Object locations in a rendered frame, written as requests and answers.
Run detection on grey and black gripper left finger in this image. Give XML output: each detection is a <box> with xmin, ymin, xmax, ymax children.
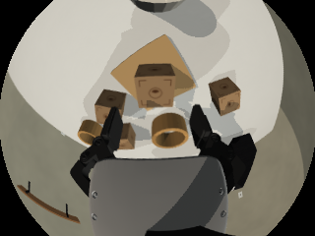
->
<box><xmin>70</xmin><ymin>107</ymin><xmax>123</xmax><ymax>196</ymax></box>

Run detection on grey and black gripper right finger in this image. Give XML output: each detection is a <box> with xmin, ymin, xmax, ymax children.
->
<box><xmin>189</xmin><ymin>104</ymin><xmax>246</xmax><ymax>194</ymax></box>

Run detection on brown cardboard carton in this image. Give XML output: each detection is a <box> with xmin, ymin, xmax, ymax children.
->
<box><xmin>94</xmin><ymin>89</ymin><xmax>127</xmax><ymax>124</ymax></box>
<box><xmin>209</xmin><ymin>77</ymin><xmax>241</xmax><ymax>116</ymax></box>
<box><xmin>118</xmin><ymin>123</ymin><xmax>136</xmax><ymax>149</ymax></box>
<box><xmin>134</xmin><ymin>64</ymin><xmax>176</xmax><ymax>108</ymax></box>

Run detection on flat tan wooden board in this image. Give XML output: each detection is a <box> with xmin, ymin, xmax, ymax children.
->
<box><xmin>110</xmin><ymin>34</ymin><xmax>196</xmax><ymax>99</ymax></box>

